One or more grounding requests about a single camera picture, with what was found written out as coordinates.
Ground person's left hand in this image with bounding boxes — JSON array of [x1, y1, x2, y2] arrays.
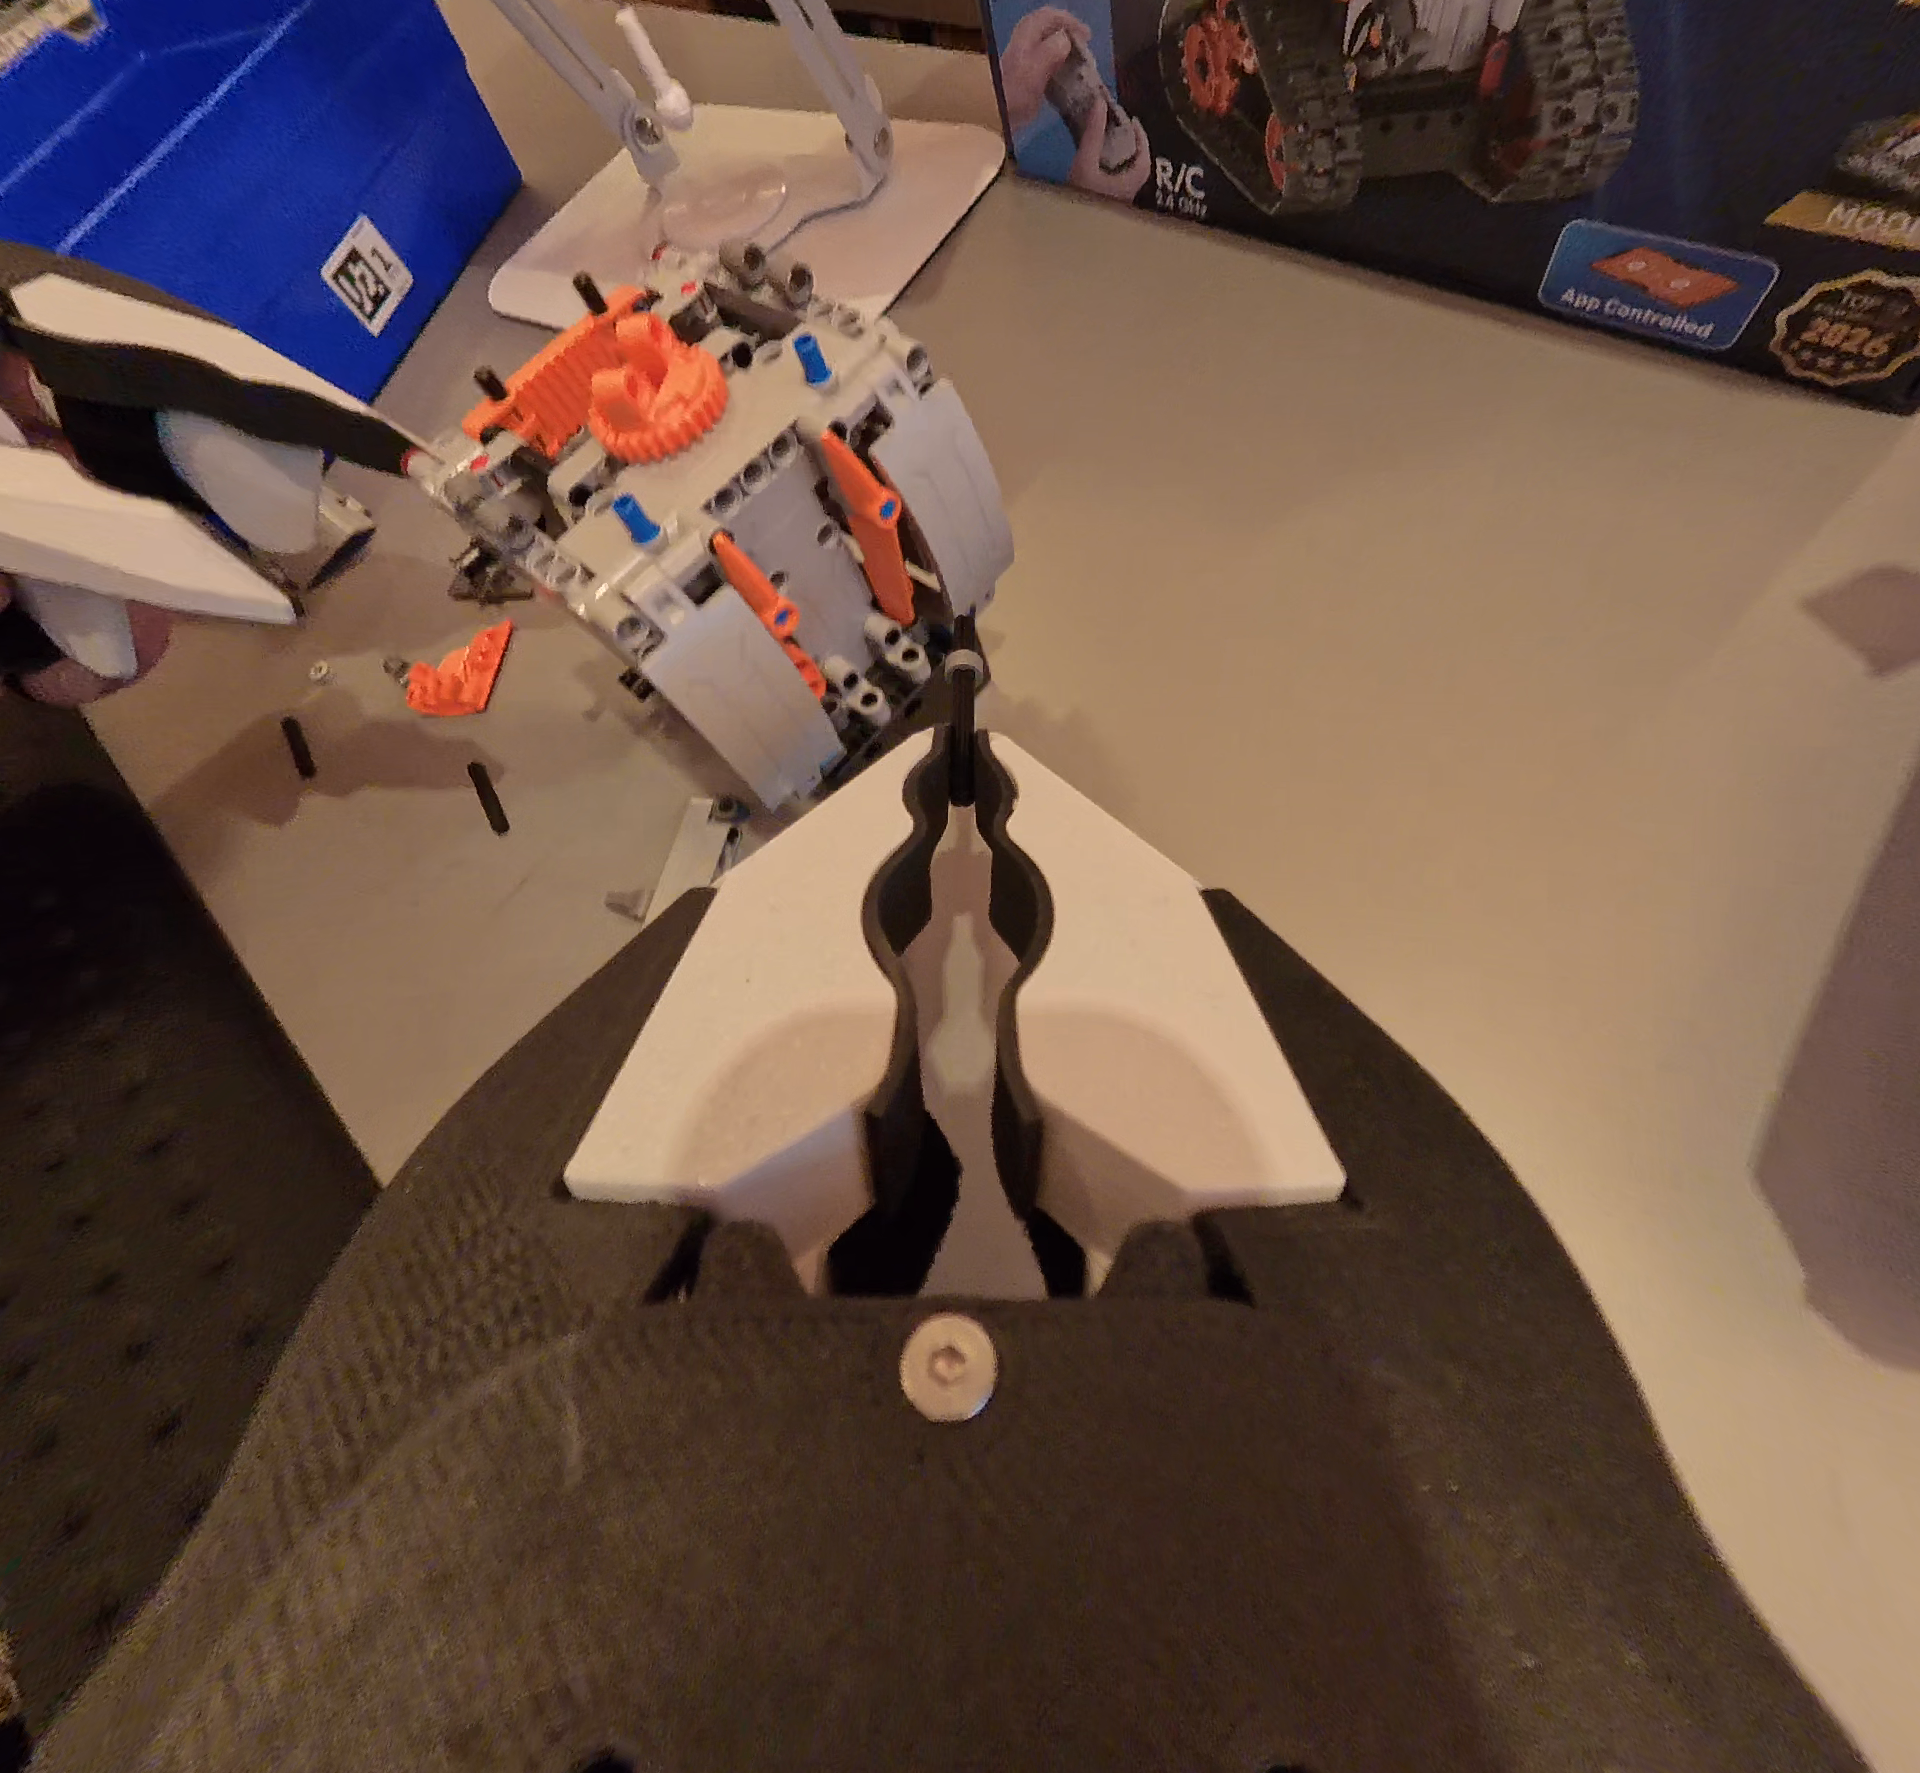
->
[[0, 603, 177, 714]]

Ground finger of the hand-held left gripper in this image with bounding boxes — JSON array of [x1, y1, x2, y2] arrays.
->
[[0, 445, 302, 631], [0, 271, 441, 481]]

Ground orange wedge piece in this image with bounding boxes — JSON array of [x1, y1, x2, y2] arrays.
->
[[401, 618, 517, 720]]

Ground blue tagged storage bin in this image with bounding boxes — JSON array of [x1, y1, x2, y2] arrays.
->
[[0, 0, 525, 401]]

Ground toy brick robot model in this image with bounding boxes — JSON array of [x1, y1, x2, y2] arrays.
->
[[407, 239, 1018, 815]]

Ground toy robot kit box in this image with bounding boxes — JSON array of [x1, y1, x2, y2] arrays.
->
[[954, 0, 1920, 417]]

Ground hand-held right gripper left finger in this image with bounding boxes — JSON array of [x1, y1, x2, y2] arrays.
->
[[562, 726, 962, 1298]]

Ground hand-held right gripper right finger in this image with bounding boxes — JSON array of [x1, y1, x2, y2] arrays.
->
[[977, 731, 1349, 1298]]

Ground white tablet stand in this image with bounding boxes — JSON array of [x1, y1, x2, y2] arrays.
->
[[361, 0, 1007, 334]]

